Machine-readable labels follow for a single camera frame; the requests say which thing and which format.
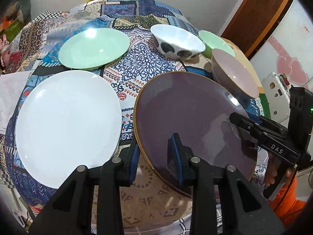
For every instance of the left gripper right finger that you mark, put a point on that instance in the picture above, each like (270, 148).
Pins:
(243, 209)

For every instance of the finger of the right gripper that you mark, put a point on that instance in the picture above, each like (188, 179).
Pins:
(259, 127)

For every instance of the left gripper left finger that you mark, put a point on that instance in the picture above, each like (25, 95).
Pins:
(69, 210)

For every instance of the pink bowl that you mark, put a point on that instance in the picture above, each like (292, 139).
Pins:
(233, 76)

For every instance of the purple plate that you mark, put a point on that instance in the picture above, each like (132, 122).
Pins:
(198, 110)

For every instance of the white plate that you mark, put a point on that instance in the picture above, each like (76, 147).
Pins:
(72, 118)

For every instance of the mint green bowl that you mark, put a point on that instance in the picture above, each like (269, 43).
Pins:
(212, 41)

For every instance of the white bowl with black spots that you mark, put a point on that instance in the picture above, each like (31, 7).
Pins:
(176, 43)

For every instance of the mint green plate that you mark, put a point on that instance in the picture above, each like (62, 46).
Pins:
(93, 48)

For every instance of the right hand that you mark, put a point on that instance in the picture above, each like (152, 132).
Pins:
(271, 172)

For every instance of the white board with stickers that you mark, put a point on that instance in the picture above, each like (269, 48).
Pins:
(276, 87)

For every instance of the white sliding door with hearts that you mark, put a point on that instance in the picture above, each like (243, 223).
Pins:
(289, 49)

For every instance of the wooden wardrobe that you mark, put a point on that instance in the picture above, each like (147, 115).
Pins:
(253, 23)

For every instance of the white folded paper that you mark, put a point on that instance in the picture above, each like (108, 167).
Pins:
(12, 86)

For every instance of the patchwork patterned tablecloth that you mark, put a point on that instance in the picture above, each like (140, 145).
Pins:
(149, 206)

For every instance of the green cardboard box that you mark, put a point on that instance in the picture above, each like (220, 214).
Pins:
(10, 29)

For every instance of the grey plush toy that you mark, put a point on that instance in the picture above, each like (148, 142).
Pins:
(21, 9)

